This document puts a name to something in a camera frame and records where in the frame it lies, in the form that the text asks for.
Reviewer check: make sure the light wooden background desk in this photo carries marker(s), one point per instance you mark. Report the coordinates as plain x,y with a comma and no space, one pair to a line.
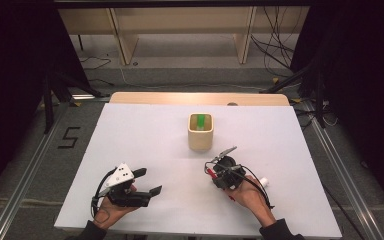
180,20

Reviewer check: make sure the person's right hand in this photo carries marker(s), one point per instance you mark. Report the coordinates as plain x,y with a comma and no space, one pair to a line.
250,196

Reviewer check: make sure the person's left hand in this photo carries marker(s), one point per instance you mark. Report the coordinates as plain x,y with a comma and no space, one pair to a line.
111,213

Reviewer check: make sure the white glue stick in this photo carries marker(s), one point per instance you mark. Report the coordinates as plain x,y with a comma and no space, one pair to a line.
264,182

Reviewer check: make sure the beige square pen holder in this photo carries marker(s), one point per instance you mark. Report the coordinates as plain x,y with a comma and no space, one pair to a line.
200,138

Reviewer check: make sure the light wooden table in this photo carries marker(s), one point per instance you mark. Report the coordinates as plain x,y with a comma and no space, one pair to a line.
180,98

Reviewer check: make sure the black tripod stand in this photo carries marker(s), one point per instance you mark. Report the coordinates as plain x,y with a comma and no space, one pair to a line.
48,106
319,100

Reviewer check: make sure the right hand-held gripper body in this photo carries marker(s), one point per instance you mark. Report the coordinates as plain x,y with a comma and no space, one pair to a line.
230,173

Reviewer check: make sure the green highlighter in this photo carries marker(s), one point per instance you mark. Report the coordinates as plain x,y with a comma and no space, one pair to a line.
200,121

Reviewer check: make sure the white table board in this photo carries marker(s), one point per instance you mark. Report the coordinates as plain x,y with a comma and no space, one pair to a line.
140,140

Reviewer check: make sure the aluminium floor rail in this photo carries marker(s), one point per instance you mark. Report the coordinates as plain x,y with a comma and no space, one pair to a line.
23,180
343,173

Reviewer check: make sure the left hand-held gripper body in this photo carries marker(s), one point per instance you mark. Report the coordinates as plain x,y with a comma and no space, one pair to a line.
121,176

